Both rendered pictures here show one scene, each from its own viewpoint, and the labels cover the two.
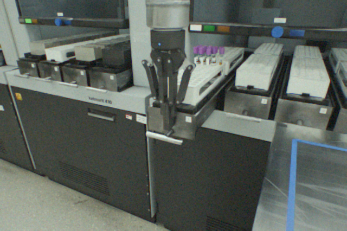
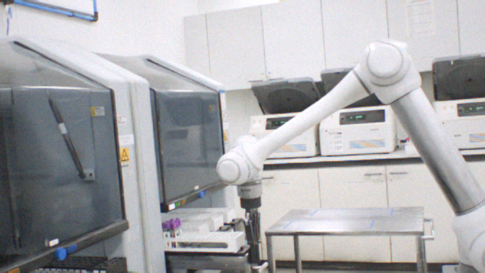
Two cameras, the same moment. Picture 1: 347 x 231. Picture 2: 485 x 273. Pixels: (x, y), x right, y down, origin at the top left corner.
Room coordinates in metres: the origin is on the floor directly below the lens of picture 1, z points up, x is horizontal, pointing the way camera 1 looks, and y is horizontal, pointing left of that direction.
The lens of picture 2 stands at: (0.74, 1.82, 1.30)
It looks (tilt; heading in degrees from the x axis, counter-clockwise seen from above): 3 degrees down; 264
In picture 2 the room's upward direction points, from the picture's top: 5 degrees counter-clockwise
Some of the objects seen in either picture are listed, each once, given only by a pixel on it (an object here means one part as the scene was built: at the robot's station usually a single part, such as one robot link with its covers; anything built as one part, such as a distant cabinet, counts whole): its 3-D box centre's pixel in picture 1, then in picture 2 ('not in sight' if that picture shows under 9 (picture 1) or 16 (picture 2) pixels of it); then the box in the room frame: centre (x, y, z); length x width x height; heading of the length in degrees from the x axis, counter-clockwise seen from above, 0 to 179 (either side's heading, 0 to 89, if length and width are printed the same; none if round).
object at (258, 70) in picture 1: (258, 70); (171, 232); (0.84, -0.30, 0.83); 0.30 x 0.10 x 0.06; 154
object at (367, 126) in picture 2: not in sight; (358, 109); (-0.64, -2.31, 1.24); 0.62 x 0.56 x 0.69; 65
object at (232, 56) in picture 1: (224, 60); not in sight; (1.01, -0.21, 0.83); 0.30 x 0.10 x 0.06; 154
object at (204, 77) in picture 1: (197, 80); (202, 243); (0.72, -0.07, 0.83); 0.30 x 0.10 x 0.06; 154
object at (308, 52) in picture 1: (305, 58); not in sight; (1.06, -0.58, 0.83); 0.30 x 0.10 x 0.06; 154
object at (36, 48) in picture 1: (39, 49); not in sight; (1.20, 0.65, 0.85); 0.12 x 0.02 x 0.06; 64
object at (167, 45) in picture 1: (167, 50); (251, 209); (0.54, 0.01, 0.96); 0.08 x 0.07 x 0.09; 64
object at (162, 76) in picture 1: (163, 79); (251, 229); (0.55, 0.02, 0.89); 0.04 x 0.01 x 0.11; 154
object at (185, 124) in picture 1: (210, 84); (170, 256); (0.84, -0.13, 0.78); 0.73 x 0.14 x 0.09; 154
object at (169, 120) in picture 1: (169, 115); not in sight; (0.54, 0.01, 0.80); 0.03 x 0.01 x 0.07; 154
